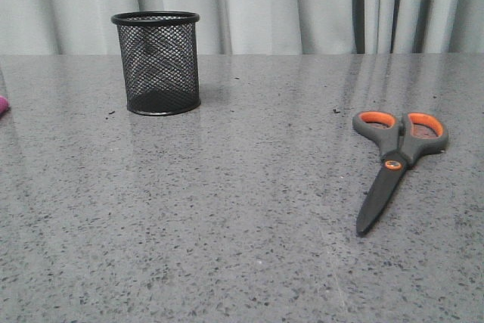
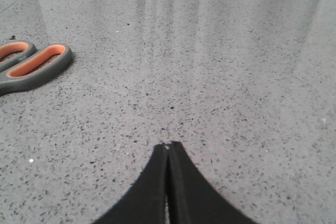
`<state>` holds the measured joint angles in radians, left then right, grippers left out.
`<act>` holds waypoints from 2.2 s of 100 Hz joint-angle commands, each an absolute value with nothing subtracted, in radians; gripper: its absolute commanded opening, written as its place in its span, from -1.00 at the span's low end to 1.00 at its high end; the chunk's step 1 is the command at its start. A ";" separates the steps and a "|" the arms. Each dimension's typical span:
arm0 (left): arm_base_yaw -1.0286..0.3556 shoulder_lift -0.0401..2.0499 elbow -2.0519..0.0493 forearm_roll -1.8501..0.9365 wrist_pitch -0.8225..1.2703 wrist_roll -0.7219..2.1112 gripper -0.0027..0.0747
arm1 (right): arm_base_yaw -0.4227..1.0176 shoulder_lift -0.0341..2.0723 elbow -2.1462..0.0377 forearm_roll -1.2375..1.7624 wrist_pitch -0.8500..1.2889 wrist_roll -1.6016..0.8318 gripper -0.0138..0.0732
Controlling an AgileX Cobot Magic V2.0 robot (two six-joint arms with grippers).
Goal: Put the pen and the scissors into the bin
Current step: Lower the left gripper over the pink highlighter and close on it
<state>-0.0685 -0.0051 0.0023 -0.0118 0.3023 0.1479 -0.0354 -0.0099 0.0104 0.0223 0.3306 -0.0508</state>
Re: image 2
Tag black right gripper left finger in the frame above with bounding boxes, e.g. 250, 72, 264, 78
95, 144, 167, 223

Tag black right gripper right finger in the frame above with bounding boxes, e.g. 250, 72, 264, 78
167, 142, 255, 223

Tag grey orange scissors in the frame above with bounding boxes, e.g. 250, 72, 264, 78
1, 40, 74, 95

